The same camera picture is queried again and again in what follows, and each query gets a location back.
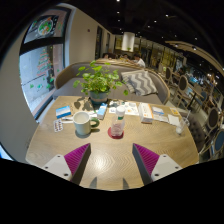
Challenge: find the person in white shirt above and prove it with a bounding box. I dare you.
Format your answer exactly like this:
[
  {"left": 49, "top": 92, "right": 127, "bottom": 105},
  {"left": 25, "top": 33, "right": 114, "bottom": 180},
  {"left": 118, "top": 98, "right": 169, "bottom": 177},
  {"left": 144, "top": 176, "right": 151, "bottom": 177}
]
[{"left": 133, "top": 54, "right": 145, "bottom": 68}]

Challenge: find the grey chevron cushion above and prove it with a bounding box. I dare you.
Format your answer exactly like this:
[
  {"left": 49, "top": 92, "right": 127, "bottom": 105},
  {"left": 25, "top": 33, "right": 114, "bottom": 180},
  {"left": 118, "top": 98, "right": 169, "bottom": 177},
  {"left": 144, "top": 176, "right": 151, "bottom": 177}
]
[{"left": 121, "top": 70, "right": 157, "bottom": 96}]

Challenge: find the grey curved sofa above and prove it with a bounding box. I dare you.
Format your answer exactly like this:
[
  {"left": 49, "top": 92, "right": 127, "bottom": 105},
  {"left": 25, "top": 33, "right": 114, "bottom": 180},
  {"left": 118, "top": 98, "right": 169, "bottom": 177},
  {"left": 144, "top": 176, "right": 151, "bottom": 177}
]
[{"left": 53, "top": 61, "right": 170, "bottom": 104}]

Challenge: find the white menu sheet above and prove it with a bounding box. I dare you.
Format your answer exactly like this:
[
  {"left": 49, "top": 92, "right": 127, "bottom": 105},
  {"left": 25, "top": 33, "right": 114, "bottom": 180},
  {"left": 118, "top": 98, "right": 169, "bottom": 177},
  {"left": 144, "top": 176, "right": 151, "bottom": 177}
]
[{"left": 108, "top": 101, "right": 140, "bottom": 117}]

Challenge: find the clear plastic water bottle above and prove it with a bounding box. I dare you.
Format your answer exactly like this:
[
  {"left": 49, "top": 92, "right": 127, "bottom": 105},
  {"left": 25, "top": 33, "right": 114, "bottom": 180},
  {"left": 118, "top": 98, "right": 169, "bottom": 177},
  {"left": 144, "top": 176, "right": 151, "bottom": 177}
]
[{"left": 111, "top": 106, "right": 125, "bottom": 135}]

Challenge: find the blue white leaflet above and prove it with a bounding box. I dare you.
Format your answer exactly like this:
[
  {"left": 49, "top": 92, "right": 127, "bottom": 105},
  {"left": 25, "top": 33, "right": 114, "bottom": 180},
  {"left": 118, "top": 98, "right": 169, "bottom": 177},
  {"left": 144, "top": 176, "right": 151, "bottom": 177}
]
[{"left": 152, "top": 106, "right": 169, "bottom": 123}]

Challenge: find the blue white card box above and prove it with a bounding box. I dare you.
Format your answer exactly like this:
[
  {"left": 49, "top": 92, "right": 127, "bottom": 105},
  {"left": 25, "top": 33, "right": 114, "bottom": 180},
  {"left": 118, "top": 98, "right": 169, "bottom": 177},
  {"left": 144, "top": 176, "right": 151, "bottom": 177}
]
[{"left": 56, "top": 106, "right": 71, "bottom": 119}]

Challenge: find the white ceramic mug green handle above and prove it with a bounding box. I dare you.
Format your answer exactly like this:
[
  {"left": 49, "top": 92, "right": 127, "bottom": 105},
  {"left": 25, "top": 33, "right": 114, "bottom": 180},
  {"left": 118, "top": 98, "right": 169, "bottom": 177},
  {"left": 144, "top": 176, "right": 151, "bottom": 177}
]
[{"left": 73, "top": 111, "right": 99, "bottom": 135}]

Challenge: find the white round column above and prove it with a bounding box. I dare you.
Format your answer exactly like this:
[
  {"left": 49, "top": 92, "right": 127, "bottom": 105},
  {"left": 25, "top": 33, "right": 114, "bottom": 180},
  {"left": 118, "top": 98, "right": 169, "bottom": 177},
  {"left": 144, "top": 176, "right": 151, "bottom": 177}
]
[{"left": 122, "top": 32, "right": 135, "bottom": 52}]

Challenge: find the green potted plant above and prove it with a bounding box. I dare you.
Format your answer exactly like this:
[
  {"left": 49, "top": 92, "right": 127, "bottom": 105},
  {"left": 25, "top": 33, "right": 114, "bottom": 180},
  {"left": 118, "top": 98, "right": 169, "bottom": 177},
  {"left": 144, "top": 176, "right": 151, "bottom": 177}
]
[{"left": 73, "top": 60, "right": 125, "bottom": 105}]

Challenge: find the white tissue box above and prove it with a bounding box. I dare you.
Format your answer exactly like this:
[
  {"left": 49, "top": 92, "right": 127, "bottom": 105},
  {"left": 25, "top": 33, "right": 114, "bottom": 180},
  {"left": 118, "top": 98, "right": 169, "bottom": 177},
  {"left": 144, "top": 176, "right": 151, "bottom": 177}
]
[{"left": 138, "top": 103, "right": 154, "bottom": 123}]

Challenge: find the clear drinking glass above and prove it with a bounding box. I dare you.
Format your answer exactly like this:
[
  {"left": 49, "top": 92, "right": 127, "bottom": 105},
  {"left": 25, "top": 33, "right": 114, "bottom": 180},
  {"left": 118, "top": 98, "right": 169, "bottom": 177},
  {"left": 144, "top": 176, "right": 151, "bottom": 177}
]
[{"left": 176, "top": 117, "right": 190, "bottom": 134}]

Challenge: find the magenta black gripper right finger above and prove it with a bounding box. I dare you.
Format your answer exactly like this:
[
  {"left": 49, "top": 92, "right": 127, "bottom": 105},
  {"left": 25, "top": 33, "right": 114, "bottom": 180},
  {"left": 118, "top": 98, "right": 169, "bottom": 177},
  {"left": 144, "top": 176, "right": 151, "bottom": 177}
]
[{"left": 132, "top": 143, "right": 182, "bottom": 185}]

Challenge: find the wooden round-back chair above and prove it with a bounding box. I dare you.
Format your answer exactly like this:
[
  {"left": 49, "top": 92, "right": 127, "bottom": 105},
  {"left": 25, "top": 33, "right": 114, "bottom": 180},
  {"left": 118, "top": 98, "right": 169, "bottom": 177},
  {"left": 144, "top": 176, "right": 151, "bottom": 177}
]
[{"left": 174, "top": 75, "right": 191, "bottom": 108}]

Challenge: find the window with christmas decals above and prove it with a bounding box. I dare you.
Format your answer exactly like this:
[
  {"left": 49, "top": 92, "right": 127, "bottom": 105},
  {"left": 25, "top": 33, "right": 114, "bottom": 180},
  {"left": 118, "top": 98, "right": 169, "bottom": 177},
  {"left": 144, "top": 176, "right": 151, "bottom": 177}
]
[{"left": 19, "top": 6, "right": 71, "bottom": 116}]

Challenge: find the small blue white carton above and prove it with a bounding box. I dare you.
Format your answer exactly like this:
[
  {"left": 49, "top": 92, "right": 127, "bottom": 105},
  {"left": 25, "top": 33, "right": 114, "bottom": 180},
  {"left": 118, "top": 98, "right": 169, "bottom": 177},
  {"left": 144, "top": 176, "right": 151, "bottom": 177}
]
[{"left": 97, "top": 103, "right": 107, "bottom": 119}]

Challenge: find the red round coaster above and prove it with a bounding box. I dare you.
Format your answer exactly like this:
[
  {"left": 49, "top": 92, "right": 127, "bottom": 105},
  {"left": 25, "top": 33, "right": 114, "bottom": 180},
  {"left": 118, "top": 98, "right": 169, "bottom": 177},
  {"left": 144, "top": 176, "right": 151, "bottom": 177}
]
[{"left": 107, "top": 127, "right": 124, "bottom": 139}]

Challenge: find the grey tufted chair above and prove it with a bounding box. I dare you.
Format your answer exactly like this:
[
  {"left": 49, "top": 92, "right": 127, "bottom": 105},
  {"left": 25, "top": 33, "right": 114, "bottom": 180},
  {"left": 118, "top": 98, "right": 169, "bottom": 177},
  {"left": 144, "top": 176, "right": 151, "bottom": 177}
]
[{"left": 180, "top": 112, "right": 205, "bottom": 152}]

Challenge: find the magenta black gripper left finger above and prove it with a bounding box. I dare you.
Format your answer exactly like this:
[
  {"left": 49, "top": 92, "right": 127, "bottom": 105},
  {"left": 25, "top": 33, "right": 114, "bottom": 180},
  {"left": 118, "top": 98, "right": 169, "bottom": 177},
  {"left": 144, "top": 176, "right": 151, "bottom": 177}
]
[{"left": 42, "top": 143, "right": 91, "bottom": 185}]

